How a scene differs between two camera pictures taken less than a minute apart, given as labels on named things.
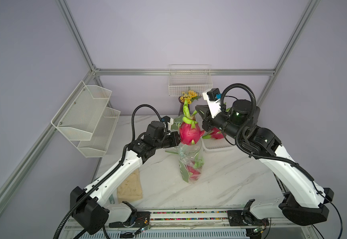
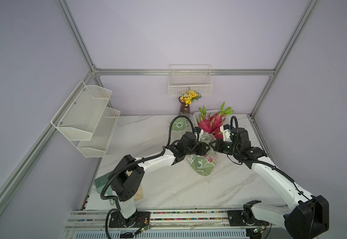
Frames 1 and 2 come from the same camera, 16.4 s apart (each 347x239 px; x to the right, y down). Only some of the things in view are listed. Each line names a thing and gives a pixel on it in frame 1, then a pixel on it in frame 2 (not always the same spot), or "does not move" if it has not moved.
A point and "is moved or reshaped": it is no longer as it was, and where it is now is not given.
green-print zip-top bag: [191, 159] is moved or reshaped
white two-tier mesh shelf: [86, 120] does not move
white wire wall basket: [184, 77] does not move
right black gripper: [209, 120] → [218, 147]
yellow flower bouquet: [189, 96] does not move
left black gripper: [172, 136] → [201, 148]
